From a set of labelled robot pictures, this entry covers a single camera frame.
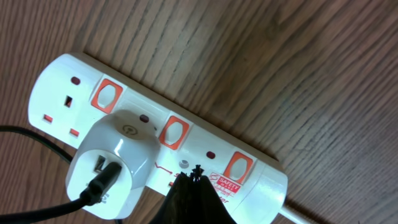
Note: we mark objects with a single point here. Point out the white power strip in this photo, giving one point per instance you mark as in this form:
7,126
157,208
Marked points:
75,91

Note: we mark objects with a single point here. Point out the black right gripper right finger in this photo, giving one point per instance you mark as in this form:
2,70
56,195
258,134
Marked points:
207,205

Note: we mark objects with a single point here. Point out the white charger adapter plug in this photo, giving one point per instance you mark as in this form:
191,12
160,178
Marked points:
120,138

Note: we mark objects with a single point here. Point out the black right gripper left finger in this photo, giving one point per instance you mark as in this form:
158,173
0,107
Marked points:
176,206

